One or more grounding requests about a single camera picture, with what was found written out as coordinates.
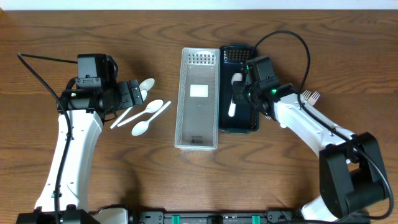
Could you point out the white plastic fork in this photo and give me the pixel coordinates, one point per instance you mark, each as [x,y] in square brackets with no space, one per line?
[313,98]
[306,94]

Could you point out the white thick plastic spoon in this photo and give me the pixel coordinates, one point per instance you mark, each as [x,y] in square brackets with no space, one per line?
[237,77]

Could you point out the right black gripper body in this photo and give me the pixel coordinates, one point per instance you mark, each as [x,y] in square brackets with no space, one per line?
[237,94]

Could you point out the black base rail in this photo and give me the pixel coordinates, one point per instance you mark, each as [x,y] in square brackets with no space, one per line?
[267,217]

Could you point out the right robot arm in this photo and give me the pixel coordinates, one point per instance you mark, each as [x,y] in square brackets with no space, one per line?
[353,179]

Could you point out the white spoon top left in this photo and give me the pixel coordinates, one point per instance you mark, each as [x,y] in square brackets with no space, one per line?
[147,84]

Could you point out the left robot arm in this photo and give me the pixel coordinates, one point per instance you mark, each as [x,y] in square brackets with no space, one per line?
[64,198]

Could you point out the clear plastic mesh basket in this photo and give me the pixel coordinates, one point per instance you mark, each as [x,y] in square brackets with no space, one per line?
[198,100]

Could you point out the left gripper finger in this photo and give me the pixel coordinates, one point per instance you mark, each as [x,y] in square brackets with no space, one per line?
[133,84]
[136,96]

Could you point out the dark green mesh basket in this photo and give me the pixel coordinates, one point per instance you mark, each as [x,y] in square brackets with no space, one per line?
[246,119]

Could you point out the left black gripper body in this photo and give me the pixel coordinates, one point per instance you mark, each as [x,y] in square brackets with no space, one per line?
[134,92]

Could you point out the white spoon lowest left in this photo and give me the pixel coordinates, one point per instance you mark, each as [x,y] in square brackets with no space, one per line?
[143,126]

